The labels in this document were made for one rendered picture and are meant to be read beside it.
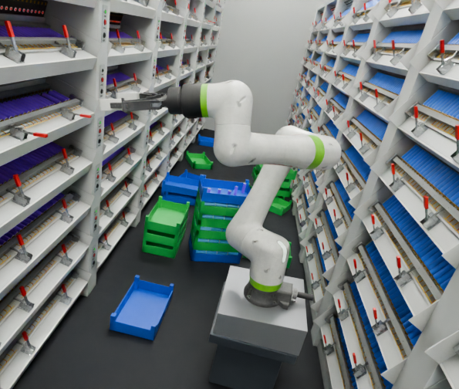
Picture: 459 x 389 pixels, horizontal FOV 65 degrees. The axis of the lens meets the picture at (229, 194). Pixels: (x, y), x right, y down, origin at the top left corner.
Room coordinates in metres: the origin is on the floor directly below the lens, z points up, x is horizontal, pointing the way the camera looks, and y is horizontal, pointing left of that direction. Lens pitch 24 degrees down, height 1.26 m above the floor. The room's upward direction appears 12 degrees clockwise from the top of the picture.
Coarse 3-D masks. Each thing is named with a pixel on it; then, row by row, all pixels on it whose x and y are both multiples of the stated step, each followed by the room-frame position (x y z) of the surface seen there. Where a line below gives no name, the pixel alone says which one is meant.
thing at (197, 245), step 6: (192, 222) 1.97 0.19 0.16; (192, 228) 1.94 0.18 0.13; (192, 234) 1.90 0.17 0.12; (192, 240) 1.86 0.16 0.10; (198, 246) 1.80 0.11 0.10; (204, 246) 1.81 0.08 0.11; (210, 246) 1.82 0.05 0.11; (216, 246) 1.83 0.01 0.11; (222, 246) 1.84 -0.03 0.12; (228, 246) 1.85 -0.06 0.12
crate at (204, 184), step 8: (200, 176) 1.98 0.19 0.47; (200, 184) 1.93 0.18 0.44; (208, 184) 2.00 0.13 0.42; (216, 184) 2.01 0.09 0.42; (224, 184) 2.03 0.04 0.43; (232, 184) 2.04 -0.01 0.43; (240, 184) 2.05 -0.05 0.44; (200, 192) 1.88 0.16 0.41; (208, 192) 1.81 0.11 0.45; (216, 192) 1.94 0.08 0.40; (224, 192) 1.97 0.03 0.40; (232, 192) 1.99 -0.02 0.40; (240, 192) 2.02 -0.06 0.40; (248, 192) 2.00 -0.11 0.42; (208, 200) 1.81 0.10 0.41; (216, 200) 1.82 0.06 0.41; (224, 200) 1.83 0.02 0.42; (232, 200) 1.84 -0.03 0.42; (240, 200) 1.85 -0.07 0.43
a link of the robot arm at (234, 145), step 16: (224, 128) 0.96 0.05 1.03; (240, 128) 0.96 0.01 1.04; (224, 144) 0.94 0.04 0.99; (240, 144) 0.94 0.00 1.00; (256, 144) 0.99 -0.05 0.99; (272, 144) 1.04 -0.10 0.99; (288, 144) 1.09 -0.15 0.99; (304, 144) 1.13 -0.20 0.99; (224, 160) 0.94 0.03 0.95; (240, 160) 0.94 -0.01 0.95; (256, 160) 1.00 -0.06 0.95; (272, 160) 1.05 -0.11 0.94; (288, 160) 1.09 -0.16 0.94; (304, 160) 1.13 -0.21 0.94
